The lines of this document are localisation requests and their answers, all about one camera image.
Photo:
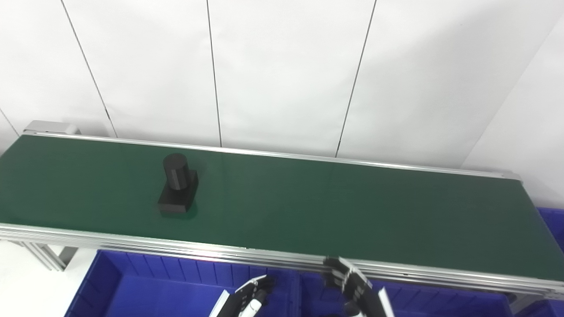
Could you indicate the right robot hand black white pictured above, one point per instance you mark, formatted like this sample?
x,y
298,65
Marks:
x,y
361,295

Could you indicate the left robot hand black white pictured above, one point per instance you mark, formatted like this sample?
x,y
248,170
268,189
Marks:
x,y
242,304

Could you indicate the black cylinder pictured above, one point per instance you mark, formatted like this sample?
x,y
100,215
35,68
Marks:
x,y
176,189

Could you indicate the blue plastic bin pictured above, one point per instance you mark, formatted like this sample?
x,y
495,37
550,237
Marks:
x,y
440,304
141,290
553,220

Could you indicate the green conveyor belt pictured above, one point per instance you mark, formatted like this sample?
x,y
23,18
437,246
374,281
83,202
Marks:
x,y
308,207
132,244

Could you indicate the aluminium conveyor leg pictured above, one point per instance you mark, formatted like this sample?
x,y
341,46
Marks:
x,y
46,255

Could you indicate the grey conveyor motor box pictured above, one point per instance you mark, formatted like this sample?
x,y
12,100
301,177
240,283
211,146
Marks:
x,y
48,127

